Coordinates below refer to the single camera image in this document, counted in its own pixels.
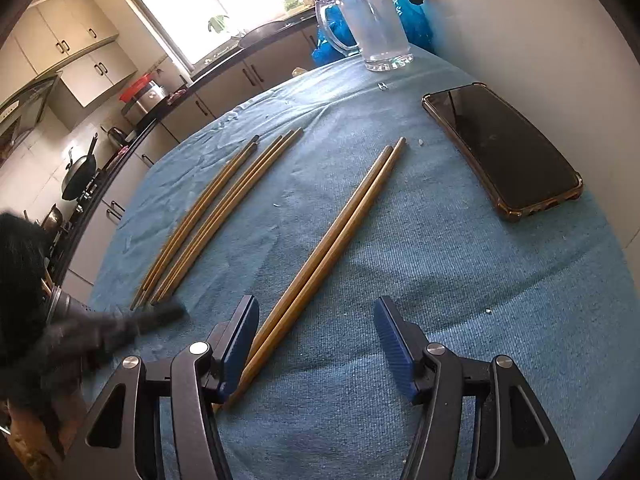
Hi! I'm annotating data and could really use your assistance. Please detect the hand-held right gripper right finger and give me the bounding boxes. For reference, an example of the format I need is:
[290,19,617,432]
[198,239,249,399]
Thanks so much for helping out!
[374,296,563,480]

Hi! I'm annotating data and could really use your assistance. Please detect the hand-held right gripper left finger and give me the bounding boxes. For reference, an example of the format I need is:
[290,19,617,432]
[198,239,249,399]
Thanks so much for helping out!
[62,295,261,480]

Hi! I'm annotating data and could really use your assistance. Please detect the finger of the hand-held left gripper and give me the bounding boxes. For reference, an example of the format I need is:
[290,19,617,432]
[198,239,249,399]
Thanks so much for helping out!
[97,301,187,361]

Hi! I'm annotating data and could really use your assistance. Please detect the tan wooden chopstick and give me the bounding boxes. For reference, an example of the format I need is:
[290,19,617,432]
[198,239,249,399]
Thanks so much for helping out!
[214,145,394,413]
[222,136,407,408]

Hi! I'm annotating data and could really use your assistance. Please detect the bunch of wooden chopsticks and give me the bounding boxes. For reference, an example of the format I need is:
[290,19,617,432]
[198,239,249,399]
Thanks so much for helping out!
[130,127,305,311]

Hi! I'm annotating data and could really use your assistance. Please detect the blue towel tablecloth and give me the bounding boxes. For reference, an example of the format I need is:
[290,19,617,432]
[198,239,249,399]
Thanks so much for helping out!
[82,42,640,480]

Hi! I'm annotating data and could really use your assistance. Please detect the brown cooking pot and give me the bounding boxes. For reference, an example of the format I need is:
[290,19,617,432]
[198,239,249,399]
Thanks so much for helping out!
[42,205,66,231]

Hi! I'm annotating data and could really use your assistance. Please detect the black wok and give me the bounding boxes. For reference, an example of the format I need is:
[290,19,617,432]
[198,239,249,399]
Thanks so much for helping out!
[61,132,99,201]

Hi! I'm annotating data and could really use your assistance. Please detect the black kitchen countertop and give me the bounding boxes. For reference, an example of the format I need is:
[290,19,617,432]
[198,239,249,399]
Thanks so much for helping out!
[47,12,321,286]

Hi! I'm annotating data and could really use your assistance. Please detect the range hood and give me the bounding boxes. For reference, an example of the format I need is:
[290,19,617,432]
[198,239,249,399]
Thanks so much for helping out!
[0,74,61,161]

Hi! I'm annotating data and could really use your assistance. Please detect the small upper kitchen cabinet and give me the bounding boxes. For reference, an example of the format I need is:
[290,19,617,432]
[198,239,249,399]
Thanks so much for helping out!
[55,42,138,108]

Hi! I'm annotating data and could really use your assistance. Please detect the upper kitchen cabinet row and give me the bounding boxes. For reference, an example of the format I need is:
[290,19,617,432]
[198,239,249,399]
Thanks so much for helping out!
[12,0,119,76]

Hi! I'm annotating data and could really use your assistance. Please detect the kitchen sink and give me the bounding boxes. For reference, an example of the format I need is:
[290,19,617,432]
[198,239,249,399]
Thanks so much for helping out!
[237,21,286,48]

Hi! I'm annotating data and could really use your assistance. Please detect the blue plastic bag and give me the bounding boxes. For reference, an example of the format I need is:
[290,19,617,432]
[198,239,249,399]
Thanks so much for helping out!
[311,0,436,68]

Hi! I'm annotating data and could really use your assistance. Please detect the kitchen window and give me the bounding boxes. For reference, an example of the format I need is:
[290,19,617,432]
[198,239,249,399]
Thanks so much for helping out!
[107,0,346,73]

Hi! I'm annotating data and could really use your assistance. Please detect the clear glass mug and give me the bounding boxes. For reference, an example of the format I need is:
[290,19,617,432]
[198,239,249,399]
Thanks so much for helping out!
[315,0,416,72]

